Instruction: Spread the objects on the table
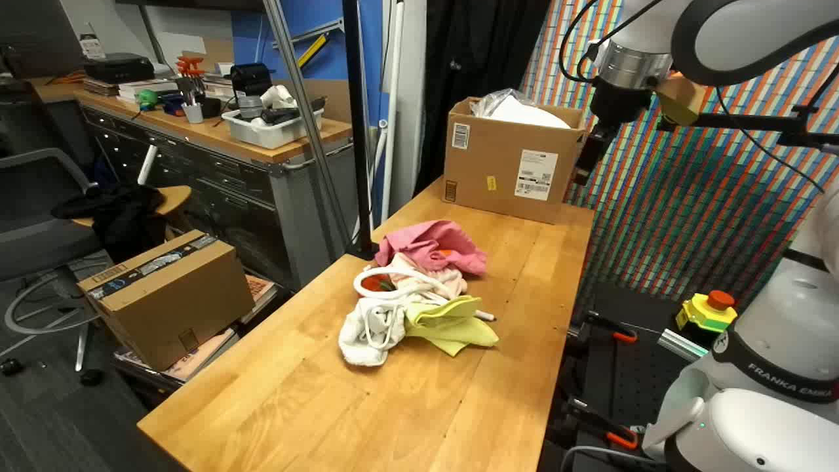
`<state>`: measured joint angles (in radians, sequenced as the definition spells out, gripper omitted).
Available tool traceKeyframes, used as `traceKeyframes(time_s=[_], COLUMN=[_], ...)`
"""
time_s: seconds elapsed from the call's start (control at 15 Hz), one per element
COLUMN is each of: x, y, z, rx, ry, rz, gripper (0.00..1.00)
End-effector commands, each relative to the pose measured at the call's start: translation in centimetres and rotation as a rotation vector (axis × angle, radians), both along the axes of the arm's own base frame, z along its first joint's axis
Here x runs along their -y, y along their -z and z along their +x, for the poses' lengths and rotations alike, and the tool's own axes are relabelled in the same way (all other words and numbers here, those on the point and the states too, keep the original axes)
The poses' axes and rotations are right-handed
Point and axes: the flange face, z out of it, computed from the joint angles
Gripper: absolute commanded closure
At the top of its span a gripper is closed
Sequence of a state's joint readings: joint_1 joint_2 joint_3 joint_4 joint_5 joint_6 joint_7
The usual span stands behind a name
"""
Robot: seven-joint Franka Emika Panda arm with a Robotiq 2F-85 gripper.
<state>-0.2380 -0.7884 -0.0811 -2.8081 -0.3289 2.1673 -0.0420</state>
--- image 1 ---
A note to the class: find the white towel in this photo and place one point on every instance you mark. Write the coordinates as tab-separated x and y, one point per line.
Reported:
373	329

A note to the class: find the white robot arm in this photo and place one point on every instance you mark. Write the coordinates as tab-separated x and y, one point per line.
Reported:
711	42

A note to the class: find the black camera stand pole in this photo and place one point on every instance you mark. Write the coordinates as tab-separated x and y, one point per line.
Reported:
364	248

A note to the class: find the red plush tomato toy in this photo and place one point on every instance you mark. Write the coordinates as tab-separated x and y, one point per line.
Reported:
378	283

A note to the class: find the yellow-green cloth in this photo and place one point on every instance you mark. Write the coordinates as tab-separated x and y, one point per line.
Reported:
453	326

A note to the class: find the grey workbench with wood top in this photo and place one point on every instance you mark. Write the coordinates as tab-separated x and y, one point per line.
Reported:
287	211

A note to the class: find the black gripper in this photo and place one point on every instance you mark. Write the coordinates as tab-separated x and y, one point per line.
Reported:
614	105

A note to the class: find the pink cloth with orange print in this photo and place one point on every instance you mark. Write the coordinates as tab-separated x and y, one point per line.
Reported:
433	244

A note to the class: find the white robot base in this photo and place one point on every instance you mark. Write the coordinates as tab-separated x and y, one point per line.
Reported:
768	394

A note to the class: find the yellow red emergency stop button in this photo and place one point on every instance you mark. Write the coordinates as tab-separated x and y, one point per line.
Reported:
711	310

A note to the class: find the cardboard box on floor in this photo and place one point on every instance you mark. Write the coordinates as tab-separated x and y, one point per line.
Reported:
175	296

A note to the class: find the light peach cloth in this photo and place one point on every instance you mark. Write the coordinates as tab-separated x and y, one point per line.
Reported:
405	275

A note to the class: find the cardboard box on table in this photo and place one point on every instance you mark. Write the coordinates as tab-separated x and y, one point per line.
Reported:
515	169

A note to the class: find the white plastic bin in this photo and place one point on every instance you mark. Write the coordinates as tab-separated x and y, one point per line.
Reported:
271	130

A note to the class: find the grey office chair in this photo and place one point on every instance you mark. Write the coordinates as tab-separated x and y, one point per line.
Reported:
32	237

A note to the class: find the wooden stool with black cloth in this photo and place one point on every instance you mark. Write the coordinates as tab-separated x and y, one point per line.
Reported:
124	217

